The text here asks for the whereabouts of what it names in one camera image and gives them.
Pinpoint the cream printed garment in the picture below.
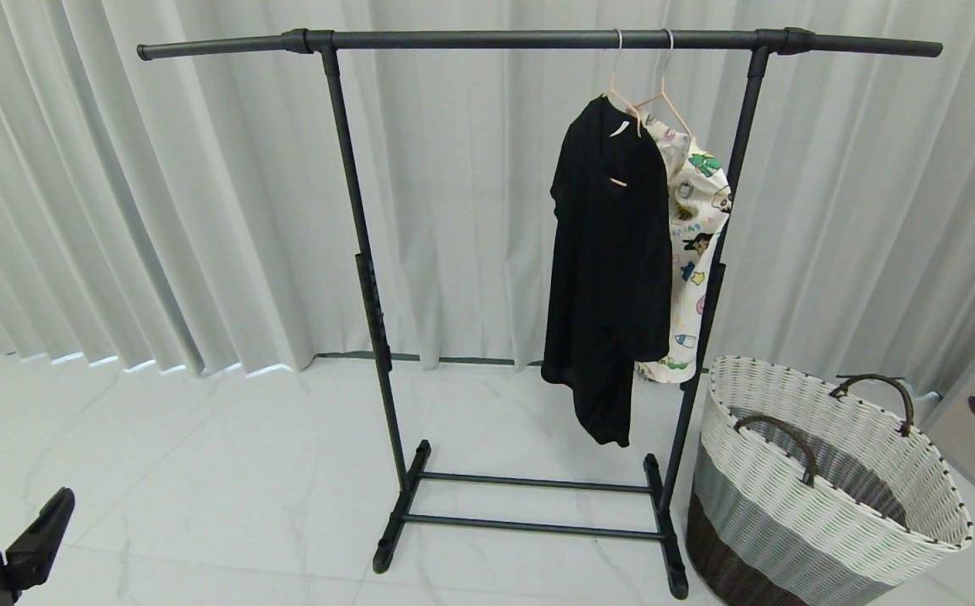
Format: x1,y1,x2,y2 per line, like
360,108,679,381
634,109,734,385

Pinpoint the black garment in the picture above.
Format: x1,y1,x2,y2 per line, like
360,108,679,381
540,94,673,447

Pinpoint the pink clothes hanger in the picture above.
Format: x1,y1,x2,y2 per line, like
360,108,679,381
634,29,695,140
605,29,649,189

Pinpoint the white laundry basket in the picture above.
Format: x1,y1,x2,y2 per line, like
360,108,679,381
686,355,974,606

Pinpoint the black clothes rack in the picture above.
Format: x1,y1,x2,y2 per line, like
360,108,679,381
136,28,944,600

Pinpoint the white curtain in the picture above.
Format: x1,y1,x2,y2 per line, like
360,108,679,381
0,0,975,396

